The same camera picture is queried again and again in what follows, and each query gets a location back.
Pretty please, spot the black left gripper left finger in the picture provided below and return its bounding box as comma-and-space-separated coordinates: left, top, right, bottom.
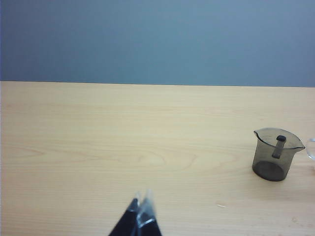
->
108, 191, 142, 236

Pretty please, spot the clear glass measuring cup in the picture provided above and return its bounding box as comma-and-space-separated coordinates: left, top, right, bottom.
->
306, 138, 315, 162

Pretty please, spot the smoky grey measuring cup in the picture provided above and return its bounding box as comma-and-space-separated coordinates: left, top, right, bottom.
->
252, 127, 306, 182

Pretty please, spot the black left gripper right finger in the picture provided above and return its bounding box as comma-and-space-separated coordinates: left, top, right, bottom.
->
135, 188, 163, 236

